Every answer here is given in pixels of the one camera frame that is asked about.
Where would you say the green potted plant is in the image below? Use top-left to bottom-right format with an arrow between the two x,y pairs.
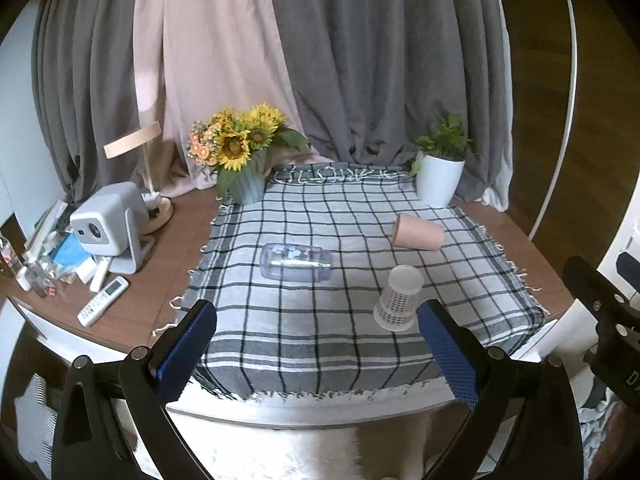
410,113 -> 476,177

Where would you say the grey curtain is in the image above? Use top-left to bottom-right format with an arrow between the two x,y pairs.
31,0 -> 173,206
267,0 -> 513,206

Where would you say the pink cup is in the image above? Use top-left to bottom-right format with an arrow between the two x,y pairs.
391,213 -> 445,251

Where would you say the wooden desk lamp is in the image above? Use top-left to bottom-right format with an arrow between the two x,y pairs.
103,121 -> 174,235

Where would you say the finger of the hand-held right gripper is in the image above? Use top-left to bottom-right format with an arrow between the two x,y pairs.
562,255 -> 640,342

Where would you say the blue-green ribbed vase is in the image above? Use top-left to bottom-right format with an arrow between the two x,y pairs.
227,152 -> 271,206

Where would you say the pink curtain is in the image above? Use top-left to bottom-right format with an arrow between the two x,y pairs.
132,0 -> 313,198

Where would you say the white remote control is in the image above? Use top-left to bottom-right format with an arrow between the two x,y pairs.
76,276 -> 130,328

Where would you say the white tube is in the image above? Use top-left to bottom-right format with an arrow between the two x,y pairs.
90,255 -> 113,292

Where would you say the white plant pot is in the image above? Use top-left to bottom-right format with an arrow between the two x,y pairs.
415,152 -> 467,208

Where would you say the white patterned cup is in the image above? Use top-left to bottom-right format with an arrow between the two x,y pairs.
372,265 -> 424,332

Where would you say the white projector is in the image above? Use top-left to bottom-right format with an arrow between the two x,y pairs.
70,182 -> 156,275

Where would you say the white hoop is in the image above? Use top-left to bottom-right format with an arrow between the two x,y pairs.
527,0 -> 581,248

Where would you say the grey checked cloth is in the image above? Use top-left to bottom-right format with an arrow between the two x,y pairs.
152,162 -> 551,403

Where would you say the white fluffy rug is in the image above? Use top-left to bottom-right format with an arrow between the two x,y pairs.
165,395 -> 471,480

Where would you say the blue packet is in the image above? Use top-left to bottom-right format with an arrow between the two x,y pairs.
52,235 -> 96,268

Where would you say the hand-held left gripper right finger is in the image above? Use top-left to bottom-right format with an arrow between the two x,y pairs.
416,299 -> 586,480

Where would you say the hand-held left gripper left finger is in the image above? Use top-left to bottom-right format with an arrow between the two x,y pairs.
50,299 -> 218,480

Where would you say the sunflower bouquet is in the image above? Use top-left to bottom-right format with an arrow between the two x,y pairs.
186,103 -> 313,196

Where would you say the clear plastic cup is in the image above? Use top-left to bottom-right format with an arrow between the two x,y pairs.
260,243 -> 333,283

